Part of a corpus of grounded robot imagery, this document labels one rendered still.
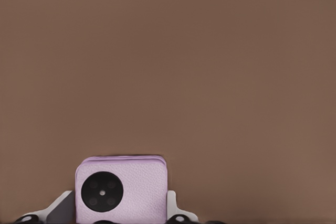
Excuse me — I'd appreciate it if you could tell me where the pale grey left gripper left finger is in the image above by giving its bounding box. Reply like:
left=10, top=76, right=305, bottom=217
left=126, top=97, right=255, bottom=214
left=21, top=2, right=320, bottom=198
left=13, top=190, right=77, bottom=224

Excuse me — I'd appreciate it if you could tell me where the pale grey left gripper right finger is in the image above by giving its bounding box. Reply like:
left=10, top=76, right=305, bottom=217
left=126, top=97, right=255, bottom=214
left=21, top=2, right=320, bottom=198
left=166, top=189, right=201, bottom=224

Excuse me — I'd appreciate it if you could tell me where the lilac smartphone with round camera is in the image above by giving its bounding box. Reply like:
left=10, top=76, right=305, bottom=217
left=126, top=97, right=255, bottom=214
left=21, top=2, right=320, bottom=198
left=75, top=155, right=169, bottom=224

